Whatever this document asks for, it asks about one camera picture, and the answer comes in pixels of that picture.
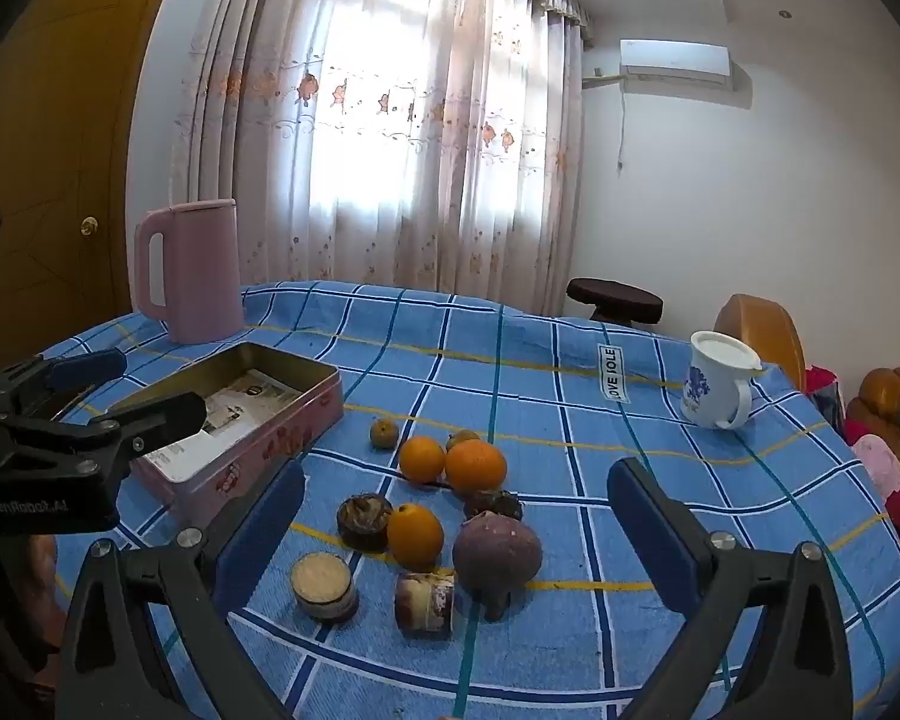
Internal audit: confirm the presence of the orange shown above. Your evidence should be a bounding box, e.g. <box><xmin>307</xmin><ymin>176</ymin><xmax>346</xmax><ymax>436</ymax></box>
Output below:
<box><xmin>398</xmin><ymin>436</ymin><xmax>447</xmax><ymax>484</ymax></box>
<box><xmin>445</xmin><ymin>439</ymin><xmax>507</xmax><ymax>496</ymax></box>
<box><xmin>386</xmin><ymin>504</ymin><xmax>443</xmax><ymax>572</ymax></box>

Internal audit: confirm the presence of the brass door knob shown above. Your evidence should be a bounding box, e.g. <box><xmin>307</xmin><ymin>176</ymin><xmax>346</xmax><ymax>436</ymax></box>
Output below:
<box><xmin>80</xmin><ymin>216</ymin><xmax>98</xmax><ymax>238</ymax></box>

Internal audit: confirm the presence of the dark round stool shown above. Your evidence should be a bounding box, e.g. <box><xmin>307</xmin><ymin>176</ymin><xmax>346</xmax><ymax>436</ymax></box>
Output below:
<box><xmin>566</xmin><ymin>278</ymin><xmax>665</xmax><ymax>327</ymax></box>

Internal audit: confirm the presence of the pink metal tin box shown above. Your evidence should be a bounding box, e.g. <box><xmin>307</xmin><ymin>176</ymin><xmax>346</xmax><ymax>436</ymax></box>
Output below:
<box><xmin>113</xmin><ymin>343</ymin><xmax>343</xmax><ymax>527</ymax></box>

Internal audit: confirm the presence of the white blue floral mug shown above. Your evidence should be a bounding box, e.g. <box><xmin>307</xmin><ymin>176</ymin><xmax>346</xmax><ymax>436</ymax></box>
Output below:
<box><xmin>681</xmin><ymin>330</ymin><xmax>763</xmax><ymax>431</ymax></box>

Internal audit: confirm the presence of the cut round yam piece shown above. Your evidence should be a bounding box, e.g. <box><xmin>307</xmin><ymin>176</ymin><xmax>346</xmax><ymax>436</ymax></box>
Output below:
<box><xmin>289</xmin><ymin>551</ymin><xmax>359</xmax><ymax>622</ymax></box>

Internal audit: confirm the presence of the blue plaid tablecloth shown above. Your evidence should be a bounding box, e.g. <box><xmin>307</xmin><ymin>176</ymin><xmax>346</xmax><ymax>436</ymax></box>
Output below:
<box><xmin>37</xmin><ymin>280</ymin><xmax>900</xmax><ymax>720</ymax></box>

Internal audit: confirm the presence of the dark mangosteen front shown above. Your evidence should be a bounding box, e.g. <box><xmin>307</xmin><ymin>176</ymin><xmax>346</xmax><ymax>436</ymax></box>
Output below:
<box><xmin>336</xmin><ymin>493</ymin><xmax>393</xmax><ymax>553</ymax></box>

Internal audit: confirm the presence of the brown leather sofa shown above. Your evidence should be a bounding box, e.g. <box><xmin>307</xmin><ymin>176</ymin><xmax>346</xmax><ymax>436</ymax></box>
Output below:
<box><xmin>845</xmin><ymin>367</ymin><xmax>900</xmax><ymax>460</ymax></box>

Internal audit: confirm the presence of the dark mangosteen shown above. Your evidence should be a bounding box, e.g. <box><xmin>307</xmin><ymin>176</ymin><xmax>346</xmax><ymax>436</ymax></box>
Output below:
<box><xmin>463</xmin><ymin>489</ymin><xmax>523</xmax><ymax>522</ymax></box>
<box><xmin>336</xmin><ymin>493</ymin><xmax>393</xmax><ymax>553</ymax></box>

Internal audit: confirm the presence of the white wall air conditioner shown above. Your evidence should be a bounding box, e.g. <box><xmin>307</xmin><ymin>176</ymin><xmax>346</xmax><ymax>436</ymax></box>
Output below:
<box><xmin>619</xmin><ymin>39</ymin><xmax>733</xmax><ymax>89</ymax></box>

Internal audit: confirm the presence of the purple sweet potato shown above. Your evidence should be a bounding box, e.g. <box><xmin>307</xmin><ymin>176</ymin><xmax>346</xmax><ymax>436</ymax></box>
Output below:
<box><xmin>452</xmin><ymin>512</ymin><xmax>543</xmax><ymax>622</ymax></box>

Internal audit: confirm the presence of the wooden door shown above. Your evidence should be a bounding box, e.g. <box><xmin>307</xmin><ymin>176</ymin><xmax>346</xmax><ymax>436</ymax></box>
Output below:
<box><xmin>0</xmin><ymin>0</ymin><xmax>160</xmax><ymax>369</ymax></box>

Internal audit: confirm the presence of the sheer floral curtain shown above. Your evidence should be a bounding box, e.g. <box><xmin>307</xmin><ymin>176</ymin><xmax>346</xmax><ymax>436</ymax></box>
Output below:
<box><xmin>170</xmin><ymin>0</ymin><xmax>590</xmax><ymax>316</ymax></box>

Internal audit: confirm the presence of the pink electric kettle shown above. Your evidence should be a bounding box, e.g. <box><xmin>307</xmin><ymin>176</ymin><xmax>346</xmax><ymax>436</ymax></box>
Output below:
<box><xmin>134</xmin><ymin>199</ymin><xmax>244</xmax><ymax>344</ymax></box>

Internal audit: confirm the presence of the dark mangosteen back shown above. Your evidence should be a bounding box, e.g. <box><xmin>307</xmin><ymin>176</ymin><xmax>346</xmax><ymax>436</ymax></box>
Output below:
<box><xmin>463</xmin><ymin>489</ymin><xmax>523</xmax><ymax>522</ymax></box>

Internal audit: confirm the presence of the small brown kiwi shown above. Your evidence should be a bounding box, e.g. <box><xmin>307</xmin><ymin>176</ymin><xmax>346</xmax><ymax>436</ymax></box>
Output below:
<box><xmin>370</xmin><ymin>418</ymin><xmax>400</xmax><ymax>450</ymax></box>
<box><xmin>445</xmin><ymin>429</ymin><xmax>479</xmax><ymax>452</ymax></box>

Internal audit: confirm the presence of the person left hand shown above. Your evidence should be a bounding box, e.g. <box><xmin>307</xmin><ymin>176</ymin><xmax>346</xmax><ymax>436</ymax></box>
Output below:
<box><xmin>25</xmin><ymin>535</ymin><xmax>64</xmax><ymax>647</ymax></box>

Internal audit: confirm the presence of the paper leaflet in tin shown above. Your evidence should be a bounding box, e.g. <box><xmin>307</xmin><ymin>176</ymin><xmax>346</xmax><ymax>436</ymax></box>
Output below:
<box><xmin>146</xmin><ymin>369</ymin><xmax>301</xmax><ymax>484</ymax></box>

